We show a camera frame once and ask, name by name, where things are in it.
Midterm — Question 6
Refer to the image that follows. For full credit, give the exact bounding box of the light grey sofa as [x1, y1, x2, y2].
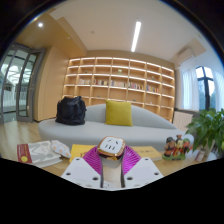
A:
[37, 103, 188, 153]

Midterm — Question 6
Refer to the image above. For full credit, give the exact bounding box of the large yellow book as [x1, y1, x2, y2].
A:
[127, 145, 164, 162]

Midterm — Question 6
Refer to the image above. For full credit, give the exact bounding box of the white patterned pouch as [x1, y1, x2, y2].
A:
[50, 139, 73, 160]

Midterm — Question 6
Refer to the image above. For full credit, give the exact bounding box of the grey-framed glass door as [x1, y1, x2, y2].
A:
[0, 42, 47, 125]

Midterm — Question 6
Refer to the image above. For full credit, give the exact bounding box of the wooden wall shelf unit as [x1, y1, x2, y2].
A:
[61, 56, 176, 123]

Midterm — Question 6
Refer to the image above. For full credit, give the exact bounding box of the red and grey book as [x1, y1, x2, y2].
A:
[16, 139, 64, 169]

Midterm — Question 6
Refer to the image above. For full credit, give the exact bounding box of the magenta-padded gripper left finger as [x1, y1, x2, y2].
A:
[60, 145, 105, 190]

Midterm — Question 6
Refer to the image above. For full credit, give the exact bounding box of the beige slatted low cabinet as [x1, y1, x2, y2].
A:
[172, 109, 202, 133]

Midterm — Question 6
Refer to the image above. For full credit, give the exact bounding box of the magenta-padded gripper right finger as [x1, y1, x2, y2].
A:
[120, 146, 165, 190]

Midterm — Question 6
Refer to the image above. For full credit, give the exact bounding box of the long ceiling light strip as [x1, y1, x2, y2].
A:
[130, 20, 143, 54]

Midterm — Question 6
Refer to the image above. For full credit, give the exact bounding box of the small white and pink box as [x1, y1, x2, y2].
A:
[195, 149, 207, 164]

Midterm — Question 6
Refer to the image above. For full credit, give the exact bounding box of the white charger block gold band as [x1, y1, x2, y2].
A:
[96, 135, 127, 188]

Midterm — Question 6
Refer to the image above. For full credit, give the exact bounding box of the yellow cushion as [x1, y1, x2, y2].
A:
[104, 99, 134, 127]

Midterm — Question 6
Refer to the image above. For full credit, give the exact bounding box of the colourful three-figure figurine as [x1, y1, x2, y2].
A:
[161, 133, 192, 162]

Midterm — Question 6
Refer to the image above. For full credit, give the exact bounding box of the yellow and orange book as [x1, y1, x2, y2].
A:
[68, 143, 98, 164]

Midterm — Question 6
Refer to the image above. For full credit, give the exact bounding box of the black bag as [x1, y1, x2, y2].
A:
[54, 95, 88, 127]

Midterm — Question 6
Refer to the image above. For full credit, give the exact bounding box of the white sheer curtain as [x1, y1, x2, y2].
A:
[181, 68, 201, 112]

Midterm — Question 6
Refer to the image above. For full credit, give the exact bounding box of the dark-framed window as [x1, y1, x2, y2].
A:
[194, 65, 224, 112]

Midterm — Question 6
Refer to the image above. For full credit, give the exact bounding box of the green potted plant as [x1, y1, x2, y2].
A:
[185, 107, 224, 160]

